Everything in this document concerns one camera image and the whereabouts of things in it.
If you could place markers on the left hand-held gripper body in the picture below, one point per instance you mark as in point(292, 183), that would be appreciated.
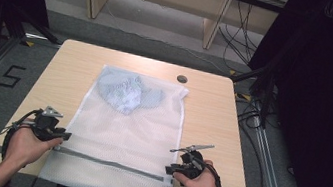
point(46, 123)

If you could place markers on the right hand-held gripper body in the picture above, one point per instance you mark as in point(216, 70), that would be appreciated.
point(190, 166)

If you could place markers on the white mesh laundry bag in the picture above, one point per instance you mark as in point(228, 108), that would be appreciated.
point(119, 146)

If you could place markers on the person's left hand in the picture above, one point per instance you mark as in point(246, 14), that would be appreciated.
point(24, 147)

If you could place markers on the grey patterned garment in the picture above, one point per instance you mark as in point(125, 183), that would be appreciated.
point(127, 92)

